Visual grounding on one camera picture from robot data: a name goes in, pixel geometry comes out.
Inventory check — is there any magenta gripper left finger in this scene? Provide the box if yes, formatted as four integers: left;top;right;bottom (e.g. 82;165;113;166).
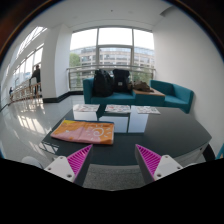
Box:
45;145;93;186

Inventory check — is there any teal armchair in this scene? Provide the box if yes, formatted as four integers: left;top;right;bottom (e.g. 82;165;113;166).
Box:
150;80;194;113

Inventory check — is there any left folded patterned cloth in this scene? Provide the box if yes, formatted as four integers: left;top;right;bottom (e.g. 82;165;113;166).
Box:
73;104;100;112

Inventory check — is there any folded patterned cloth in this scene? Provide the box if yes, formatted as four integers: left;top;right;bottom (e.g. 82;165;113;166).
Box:
105;105;131;113
136;106;161;115
73;104;100;112

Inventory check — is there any black backpack left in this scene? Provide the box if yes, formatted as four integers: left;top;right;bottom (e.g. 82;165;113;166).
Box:
93;69;113;97

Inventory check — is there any black backpack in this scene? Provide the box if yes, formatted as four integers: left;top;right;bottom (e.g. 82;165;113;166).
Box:
113;69;130;92
93;69;113;97

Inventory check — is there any right folded patterned cloth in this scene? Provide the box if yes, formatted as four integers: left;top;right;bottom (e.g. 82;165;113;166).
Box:
136;106;161;115

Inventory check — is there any metal window railing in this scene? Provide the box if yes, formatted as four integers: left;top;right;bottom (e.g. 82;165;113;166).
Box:
67;64;155;91

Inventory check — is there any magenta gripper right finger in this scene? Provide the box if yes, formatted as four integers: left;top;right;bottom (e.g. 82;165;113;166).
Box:
135;144;182;184

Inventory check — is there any black backpack right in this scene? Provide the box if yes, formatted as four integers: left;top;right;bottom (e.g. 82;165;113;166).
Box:
113;69;130;92

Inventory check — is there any teal sofa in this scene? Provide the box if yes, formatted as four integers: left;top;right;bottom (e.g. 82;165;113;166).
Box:
83;78;136;105

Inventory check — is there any middle folded patterned cloth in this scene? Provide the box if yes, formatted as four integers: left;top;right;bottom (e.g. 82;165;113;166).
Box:
105;105;131;113

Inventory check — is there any orange pink sun towel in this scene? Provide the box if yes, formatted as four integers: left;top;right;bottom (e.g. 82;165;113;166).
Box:
50;120;114;145

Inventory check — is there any standing person in background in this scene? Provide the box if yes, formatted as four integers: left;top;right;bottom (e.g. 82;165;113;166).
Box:
30;64;41;95

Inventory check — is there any wooden side table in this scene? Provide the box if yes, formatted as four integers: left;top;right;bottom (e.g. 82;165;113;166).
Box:
134;88;165;106

